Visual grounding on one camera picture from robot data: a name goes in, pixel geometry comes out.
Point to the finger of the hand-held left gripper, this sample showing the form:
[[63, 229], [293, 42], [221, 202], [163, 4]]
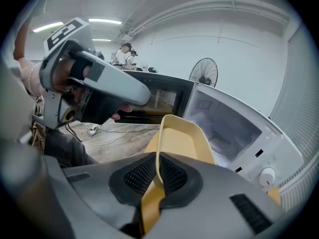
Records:
[[119, 83], [102, 108]]

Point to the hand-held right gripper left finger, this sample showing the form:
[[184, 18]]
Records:
[[99, 190]]

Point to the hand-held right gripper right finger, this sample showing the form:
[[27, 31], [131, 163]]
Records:
[[214, 195]]

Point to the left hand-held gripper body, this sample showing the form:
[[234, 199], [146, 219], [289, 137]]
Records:
[[64, 31]]

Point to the yellow plastic bowl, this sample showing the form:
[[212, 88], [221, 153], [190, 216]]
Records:
[[179, 138]]

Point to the white microwave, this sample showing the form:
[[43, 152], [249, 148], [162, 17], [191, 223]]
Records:
[[271, 146]]

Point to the person's left forearm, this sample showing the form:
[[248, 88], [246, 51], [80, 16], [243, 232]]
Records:
[[21, 43]]

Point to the person's left hand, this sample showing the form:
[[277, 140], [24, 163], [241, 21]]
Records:
[[62, 76]]

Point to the ceiling strip light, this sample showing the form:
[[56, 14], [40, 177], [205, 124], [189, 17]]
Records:
[[101, 40], [104, 21], [48, 27]]

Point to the white power strip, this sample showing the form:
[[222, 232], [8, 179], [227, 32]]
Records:
[[93, 129]]

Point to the person's dark trousers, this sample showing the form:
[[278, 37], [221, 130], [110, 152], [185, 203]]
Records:
[[67, 148]]

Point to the black standing fan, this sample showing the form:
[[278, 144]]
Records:
[[204, 80]]

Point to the white ceiling pipes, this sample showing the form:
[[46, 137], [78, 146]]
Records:
[[211, 6]]

